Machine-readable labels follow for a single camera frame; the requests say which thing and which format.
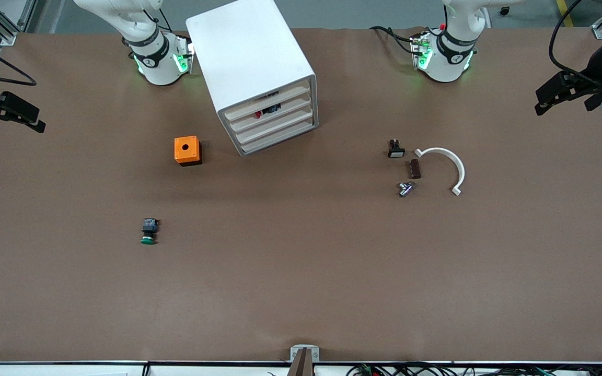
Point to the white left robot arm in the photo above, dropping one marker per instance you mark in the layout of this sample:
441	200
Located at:
452	57

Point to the white curved pipe clamp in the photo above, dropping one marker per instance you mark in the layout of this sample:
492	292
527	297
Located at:
458	164

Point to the metal tee fitting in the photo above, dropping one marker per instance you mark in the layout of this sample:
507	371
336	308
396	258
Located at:
406	189

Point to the brown terminal block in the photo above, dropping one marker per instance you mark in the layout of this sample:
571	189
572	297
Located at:
413	169

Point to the red push button switch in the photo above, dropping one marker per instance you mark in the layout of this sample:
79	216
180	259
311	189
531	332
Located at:
269	110

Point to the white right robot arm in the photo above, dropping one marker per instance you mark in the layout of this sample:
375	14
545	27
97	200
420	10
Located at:
152	62

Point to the white table edge rail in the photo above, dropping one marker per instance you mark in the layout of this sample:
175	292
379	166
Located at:
45	369

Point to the green push button switch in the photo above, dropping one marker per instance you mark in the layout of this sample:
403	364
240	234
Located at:
149	232

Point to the white drawer cabinet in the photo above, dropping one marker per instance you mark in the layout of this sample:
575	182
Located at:
249	47

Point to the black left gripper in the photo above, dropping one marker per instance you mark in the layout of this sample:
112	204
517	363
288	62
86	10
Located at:
595	74

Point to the black switch with white face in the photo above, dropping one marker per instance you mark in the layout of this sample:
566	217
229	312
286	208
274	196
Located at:
396	150

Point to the grey metal table bracket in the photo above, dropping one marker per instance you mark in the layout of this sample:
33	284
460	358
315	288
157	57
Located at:
296	351

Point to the orange button enclosure box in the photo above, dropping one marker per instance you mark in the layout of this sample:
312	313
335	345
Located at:
186	149

